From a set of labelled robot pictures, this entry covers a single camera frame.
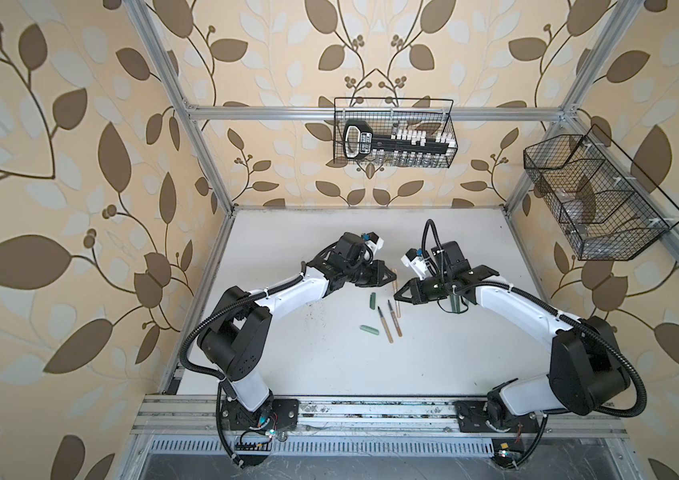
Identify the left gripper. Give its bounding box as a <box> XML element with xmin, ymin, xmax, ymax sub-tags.
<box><xmin>344</xmin><ymin>260</ymin><xmax>401</xmax><ymax>286</ymax></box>

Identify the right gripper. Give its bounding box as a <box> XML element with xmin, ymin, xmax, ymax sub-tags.
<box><xmin>393</xmin><ymin>273</ymin><xmax>451</xmax><ymax>303</ymax></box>

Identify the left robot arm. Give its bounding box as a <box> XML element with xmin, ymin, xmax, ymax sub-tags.
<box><xmin>178</xmin><ymin>232</ymin><xmax>397</xmax><ymax>415</ymax></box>

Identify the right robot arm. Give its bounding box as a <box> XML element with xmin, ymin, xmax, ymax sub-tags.
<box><xmin>395</xmin><ymin>220</ymin><xmax>649</xmax><ymax>430</ymax></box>

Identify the light green cap lower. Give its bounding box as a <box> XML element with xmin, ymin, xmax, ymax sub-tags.
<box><xmin>359</xmin><ymin>325</ymin><xmax>379</xmax><ymax>336</ymax></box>

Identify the black socket tool set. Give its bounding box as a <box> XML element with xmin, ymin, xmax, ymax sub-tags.
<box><xmin>339</xmin><ymin>119</ymin><xmax>457</xmax><ymax>161</ymax></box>

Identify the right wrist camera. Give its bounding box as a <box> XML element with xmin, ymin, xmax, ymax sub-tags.
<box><xmin>401</xmin><ymin>248</ymin><xmax>431</xmax><ymax>280</ymax></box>

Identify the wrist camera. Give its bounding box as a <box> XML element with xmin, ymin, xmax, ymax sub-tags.
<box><xmin>361</xmin><ymin>232</ymin><xmax>385</xmax><ymax>256</ymax></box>
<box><xmin>401</xmin><ymin>248</ymin><xmax>431</xmax><ymax>280</ymax></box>

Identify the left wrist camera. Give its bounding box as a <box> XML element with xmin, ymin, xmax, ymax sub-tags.
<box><xmin>361</xmin><ymin>232</ymin><xmax>385</xmax><ymax>256</ymax></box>

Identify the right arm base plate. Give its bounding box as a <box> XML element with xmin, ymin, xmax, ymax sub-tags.
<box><xmin>453</xmin><ymin>400</ymin><xmax>539</xmax><ymax>435</ymax></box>

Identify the back wire basket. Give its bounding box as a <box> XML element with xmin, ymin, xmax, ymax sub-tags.
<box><xmin>332</xmin><ymin>96</ymin><xmax>459</xmax><ymax>169</ymax></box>

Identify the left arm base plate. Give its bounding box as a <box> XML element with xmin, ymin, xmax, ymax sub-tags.
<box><xmin>220</xmin><ymin>398</ymin><xmax>300</xmax><ymax>432</ymax></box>

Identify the side wire basket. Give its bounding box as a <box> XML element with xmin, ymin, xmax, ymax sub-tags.
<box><xmin>523</xmin><ymin>124</ymin><xmax>679</xmax><ymax>261</ymax></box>

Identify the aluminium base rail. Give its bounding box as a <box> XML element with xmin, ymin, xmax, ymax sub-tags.
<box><xmin>130</xmin><ymin>395</ymin><xmax>629</xmax><ymax>439</ymax></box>

